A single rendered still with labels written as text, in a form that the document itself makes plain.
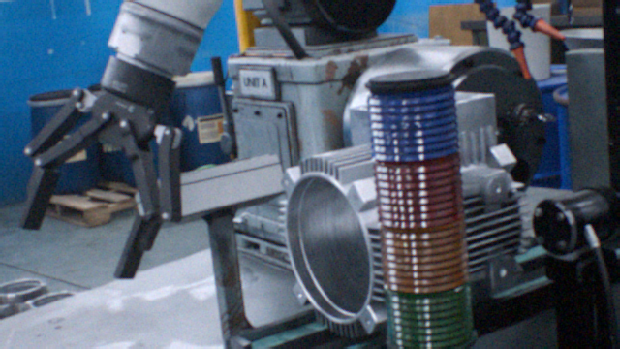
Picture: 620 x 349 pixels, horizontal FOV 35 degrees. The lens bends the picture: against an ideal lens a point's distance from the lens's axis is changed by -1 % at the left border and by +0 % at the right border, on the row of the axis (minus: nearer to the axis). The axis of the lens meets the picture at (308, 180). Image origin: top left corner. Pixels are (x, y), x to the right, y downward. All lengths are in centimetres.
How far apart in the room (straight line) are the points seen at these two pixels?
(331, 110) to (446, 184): 87
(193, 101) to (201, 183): 493
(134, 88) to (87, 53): 605
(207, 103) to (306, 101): 457
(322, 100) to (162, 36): 53
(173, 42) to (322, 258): 29
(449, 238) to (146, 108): 47
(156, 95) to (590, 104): 64
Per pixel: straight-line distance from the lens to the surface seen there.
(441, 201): 64
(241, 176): 118
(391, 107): 63
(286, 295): 155
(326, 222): 109
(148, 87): 102
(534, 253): 126
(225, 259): 120
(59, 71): 696
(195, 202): 115
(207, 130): 610
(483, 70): 140
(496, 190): 100
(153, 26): 101
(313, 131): 152
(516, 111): 142
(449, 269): 66
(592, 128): 141
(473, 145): 104
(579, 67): 141
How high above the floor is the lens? 129
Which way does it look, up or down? 12 degrees down
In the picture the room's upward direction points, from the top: 6 degrees counter-clockwise
